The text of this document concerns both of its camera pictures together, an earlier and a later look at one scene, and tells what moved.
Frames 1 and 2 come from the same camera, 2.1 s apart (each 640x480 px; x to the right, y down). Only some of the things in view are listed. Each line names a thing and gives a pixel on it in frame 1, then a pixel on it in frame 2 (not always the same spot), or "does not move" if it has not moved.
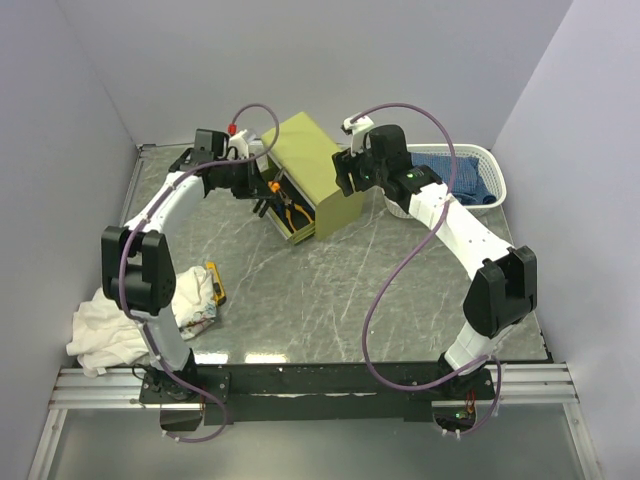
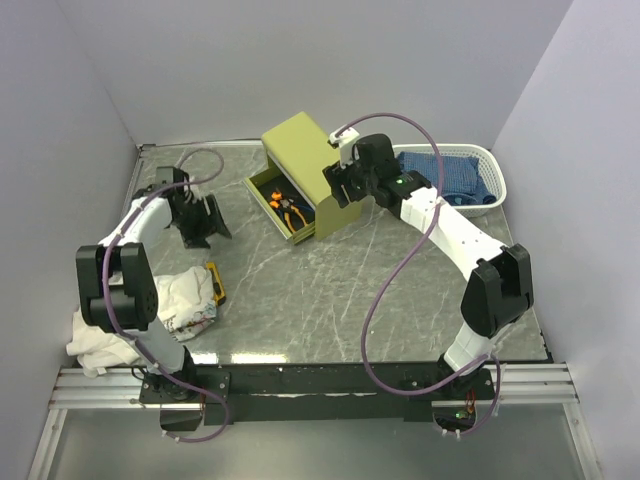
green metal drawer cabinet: [316, 175] does not move
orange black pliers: [275, 184] -> [278, 201]
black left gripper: [254, 187] -> [212, 222]
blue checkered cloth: [468, 186] does not move
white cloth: [106, 339] does not move
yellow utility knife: [218, 289] does not move
